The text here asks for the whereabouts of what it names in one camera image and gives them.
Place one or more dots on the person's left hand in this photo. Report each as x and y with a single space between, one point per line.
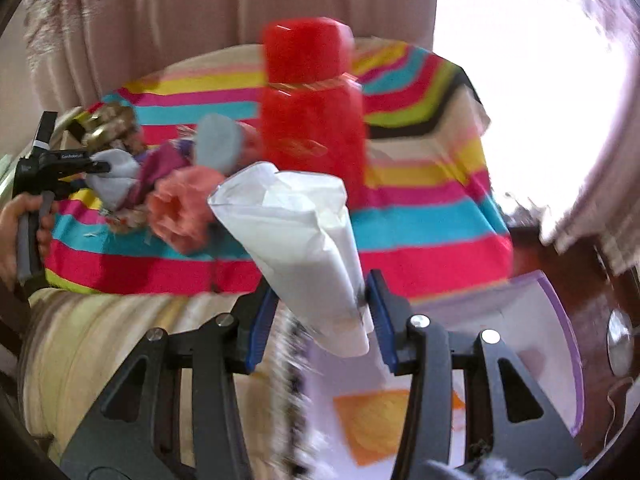
9 240

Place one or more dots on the round metal object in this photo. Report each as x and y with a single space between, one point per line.
620 342

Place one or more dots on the sheer patterned curtain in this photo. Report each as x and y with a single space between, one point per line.
600 160

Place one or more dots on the gold patterned object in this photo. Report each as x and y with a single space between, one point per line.
102 125

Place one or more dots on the light grey sock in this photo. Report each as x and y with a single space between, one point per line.
117 180

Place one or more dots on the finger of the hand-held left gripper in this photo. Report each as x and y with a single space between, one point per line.
99 166

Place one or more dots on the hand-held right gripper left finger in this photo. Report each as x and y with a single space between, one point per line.
260 332

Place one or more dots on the pink patterned curtain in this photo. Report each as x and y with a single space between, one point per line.
150 15

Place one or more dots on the red plastic container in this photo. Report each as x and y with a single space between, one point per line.
312 110

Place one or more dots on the white box with purple rim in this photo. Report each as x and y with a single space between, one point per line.
525 340

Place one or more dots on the peach pink sock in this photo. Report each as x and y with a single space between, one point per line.
182 207

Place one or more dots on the beige striped cushion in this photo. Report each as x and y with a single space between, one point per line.
115 320

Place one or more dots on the striped colourful blanket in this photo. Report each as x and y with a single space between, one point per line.
430 195

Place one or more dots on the white cloth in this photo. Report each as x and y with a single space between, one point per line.
295 240

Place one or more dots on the purple cloth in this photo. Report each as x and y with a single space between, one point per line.
167 165

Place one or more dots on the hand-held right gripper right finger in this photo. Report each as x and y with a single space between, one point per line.
382 332

